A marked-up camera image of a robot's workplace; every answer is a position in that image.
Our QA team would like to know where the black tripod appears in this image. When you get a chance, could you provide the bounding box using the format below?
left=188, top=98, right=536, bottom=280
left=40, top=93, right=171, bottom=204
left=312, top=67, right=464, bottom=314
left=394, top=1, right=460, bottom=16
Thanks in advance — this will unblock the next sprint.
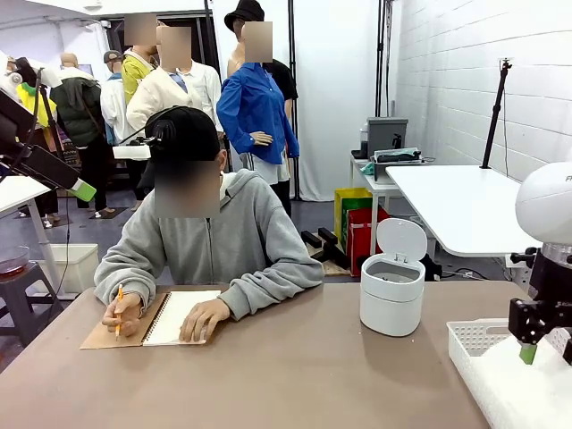
left=479, top=56, right=514, bottom=171

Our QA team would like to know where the green shopping bag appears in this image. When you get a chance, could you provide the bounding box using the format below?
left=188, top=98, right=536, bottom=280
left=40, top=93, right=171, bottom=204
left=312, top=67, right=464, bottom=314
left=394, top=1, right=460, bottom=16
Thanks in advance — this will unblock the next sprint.
left=341, top=195, right=381, bottom=242

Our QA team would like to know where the black stand pole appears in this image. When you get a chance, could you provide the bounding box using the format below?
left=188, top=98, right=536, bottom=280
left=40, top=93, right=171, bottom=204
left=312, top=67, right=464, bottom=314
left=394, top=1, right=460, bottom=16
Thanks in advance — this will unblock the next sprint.
left=287, top=0, right=302, bottom=201
left=378, top=0, right=397, bottom=118

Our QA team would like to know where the white cloth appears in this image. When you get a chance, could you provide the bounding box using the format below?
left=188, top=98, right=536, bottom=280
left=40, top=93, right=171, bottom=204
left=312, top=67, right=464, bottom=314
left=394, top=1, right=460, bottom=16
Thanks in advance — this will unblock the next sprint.
left=473, top=332, right=572, bottom=429

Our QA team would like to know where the small white side table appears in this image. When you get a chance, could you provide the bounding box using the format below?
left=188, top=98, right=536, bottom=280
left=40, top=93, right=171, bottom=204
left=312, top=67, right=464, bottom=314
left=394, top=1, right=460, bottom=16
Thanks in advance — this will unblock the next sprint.
left=349, top=154, right=403, bottom=224

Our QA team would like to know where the black cap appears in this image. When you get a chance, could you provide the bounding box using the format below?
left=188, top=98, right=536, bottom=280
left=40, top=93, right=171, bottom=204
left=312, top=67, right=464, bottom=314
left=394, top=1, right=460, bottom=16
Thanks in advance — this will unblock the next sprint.
left=138, top=105, right=222, bottom=189

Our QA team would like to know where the dark puffer jacket mannequin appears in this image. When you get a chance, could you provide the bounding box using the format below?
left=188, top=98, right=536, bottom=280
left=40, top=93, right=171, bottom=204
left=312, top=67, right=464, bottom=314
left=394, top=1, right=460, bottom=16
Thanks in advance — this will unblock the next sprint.
left=49, top=52, right=111, bottom=214

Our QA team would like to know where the white head-mounted camera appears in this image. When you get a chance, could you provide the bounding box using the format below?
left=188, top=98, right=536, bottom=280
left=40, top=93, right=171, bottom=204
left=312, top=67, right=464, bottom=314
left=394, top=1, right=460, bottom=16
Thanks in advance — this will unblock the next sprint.
left=112, top=118, right=175, bottom=161

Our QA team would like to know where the person in grey hoodie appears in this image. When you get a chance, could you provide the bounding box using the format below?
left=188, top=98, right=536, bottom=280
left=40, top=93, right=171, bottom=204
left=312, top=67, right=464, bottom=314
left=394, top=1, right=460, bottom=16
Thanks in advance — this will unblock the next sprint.
left=93, top=105, right=325, bottom=322

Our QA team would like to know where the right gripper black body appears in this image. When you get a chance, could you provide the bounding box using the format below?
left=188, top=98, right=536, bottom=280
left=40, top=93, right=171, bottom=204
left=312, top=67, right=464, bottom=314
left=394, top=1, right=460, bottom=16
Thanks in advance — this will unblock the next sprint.
left=507, top=262, right=572, bottom=346

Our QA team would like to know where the red glass bowl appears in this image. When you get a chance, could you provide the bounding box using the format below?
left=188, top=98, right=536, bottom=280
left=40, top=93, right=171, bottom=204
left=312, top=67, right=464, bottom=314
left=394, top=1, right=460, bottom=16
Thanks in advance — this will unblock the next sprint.
left=0, top=245, right=30, bottom=275

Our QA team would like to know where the white storage box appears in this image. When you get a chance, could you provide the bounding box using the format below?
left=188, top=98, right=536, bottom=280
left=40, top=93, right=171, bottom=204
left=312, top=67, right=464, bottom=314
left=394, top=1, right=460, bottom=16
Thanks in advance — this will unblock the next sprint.
left=33, top=243, right=101, bottom=295

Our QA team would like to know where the grey tray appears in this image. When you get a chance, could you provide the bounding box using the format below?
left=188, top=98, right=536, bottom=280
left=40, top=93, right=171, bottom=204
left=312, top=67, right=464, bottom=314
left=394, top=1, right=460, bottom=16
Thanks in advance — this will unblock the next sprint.
left=372, top=148, right=424, bottom=183

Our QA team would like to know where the white lidded trash bin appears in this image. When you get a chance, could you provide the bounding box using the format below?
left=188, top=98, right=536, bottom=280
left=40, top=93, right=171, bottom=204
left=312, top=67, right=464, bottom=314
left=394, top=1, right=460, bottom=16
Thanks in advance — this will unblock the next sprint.
left=359, top=217, right=429, bottom=338

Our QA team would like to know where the black t-shirt mannequin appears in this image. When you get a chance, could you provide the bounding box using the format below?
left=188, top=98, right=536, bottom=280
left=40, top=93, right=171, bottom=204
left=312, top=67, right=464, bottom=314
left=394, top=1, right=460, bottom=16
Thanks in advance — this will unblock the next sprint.
left=266, top=59, right=299, bottom=115

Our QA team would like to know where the cream cardigan mannequin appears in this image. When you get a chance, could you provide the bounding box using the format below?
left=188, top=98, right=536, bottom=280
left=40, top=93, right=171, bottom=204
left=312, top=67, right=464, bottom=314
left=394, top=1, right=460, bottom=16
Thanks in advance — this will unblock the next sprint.
left=126, top=26, right=223, bottom=163

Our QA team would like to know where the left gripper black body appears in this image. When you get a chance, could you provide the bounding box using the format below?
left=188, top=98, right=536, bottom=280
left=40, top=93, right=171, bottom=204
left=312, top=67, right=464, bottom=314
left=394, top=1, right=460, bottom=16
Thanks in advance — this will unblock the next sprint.
left=0, top=91, right=36, bottom=173

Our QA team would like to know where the black floor block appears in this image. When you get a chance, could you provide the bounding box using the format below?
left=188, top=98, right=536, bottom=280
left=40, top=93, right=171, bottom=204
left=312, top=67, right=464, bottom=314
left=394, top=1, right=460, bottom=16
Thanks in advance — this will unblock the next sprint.
left=317, top=226, right=350, bottom=270
left=300, top=229, right=324, bottom=251

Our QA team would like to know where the yellow shopping bag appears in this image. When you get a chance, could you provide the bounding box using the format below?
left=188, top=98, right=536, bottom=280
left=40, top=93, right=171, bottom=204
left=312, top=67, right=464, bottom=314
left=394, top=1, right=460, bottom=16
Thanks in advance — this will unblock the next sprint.
left=334, top=187, right=374, bottom=251

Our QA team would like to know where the white perforated plastic basket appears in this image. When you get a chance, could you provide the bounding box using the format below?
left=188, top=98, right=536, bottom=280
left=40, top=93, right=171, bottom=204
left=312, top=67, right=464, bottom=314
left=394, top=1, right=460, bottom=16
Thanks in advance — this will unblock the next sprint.
left=446, top=317, right=572, bottom=429

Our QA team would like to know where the orange pencil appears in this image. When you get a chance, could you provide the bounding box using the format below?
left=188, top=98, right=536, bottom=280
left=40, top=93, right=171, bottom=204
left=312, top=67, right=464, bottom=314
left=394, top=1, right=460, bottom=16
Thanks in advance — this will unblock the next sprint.
left=114, top=283, right=124, bottom=341

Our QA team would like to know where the thin black cable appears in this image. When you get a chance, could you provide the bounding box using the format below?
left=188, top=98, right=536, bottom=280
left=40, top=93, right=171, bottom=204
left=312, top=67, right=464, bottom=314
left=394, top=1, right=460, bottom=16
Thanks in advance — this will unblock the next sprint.
left=0, top=66, right=45, bottom=182

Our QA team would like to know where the spiral notebook with brown cover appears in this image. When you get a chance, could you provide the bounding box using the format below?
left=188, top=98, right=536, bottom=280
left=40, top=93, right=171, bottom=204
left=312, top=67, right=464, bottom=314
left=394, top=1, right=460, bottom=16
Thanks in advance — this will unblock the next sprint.
left=80, top=290, right=223, bottom=349

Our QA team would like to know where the large white table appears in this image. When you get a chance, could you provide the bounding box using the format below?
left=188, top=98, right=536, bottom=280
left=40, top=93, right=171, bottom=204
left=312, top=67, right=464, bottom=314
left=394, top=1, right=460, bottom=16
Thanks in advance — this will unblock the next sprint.
left=384, top=164, right=544, bottom=282

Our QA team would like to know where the person's right hand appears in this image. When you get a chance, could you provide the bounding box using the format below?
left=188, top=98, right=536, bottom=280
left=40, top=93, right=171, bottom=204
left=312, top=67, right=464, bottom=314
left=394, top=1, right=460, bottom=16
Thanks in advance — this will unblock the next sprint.
left=101, top=292, right=145, bottom=339

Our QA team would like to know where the yellow jacket mannequin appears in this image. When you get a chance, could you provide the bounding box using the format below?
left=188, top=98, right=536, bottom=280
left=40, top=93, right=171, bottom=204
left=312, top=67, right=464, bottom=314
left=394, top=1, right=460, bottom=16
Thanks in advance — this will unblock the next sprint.
left=15, top=56, right=62, bottom=223

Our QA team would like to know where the white desk with leg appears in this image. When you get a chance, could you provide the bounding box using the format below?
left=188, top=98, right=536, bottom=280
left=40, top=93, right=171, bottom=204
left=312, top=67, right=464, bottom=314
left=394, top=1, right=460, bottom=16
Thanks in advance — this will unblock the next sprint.
left=0, top=175, right=63, bottom=296

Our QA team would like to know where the red shopping bag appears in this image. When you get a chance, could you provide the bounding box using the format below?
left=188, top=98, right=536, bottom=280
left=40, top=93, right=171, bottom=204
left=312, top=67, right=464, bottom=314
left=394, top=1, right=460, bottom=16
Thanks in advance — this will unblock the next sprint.
left=347, top=206, right=391, bottom=277

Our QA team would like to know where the person's left forearm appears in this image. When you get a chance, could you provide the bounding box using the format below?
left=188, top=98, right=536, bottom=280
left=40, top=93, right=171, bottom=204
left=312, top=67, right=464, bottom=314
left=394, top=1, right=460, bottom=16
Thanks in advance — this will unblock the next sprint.
left=217, top=261, right=325, bottom=322

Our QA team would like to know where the yellow shirt mannequin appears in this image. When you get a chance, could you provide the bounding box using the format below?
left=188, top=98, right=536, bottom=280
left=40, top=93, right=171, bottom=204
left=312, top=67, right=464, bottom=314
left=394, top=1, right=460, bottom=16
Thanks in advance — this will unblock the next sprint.
left=121, top=13, right=157, bottom=106

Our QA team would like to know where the grey stool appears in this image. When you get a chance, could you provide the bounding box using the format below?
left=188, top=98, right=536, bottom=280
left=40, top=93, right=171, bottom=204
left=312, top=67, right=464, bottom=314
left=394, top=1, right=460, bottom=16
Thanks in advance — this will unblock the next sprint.
left=0, top=262, right=64, bottom=348

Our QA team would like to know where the white backdrop curtain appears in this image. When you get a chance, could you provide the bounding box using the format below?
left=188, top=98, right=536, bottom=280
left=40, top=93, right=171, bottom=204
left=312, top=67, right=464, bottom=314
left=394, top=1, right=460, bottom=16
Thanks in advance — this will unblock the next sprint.
left=213, top=0, right=403, bottom=203

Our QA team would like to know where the grey box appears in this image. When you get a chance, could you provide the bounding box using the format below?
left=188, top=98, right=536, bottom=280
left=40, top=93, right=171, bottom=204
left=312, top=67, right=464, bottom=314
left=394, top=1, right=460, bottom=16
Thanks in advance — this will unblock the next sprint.
left=366, top=116, right=409, bottom=160

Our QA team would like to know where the person's left hand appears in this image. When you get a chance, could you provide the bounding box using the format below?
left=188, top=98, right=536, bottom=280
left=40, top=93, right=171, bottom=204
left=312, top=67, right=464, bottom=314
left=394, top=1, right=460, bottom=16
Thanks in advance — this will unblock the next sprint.
left=179, top=298, right=231, bottom=345

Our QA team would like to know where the blue shirt mannequin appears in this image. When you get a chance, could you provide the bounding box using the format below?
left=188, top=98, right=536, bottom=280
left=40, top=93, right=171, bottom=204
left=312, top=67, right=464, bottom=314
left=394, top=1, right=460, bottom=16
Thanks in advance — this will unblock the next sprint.
left=216, top=20, right=300, bottom=185

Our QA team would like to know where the black bucket hat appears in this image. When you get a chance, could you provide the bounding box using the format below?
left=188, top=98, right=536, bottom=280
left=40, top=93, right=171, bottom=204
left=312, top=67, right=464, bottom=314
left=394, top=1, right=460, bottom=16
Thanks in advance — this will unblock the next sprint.
left=223, top=0, right=265, bottom=33

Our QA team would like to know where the person's right forearm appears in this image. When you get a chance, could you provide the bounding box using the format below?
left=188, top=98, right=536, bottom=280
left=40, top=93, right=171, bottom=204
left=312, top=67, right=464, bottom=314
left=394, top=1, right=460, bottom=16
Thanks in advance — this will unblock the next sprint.
left=93, top=249, right=156, bottom=309

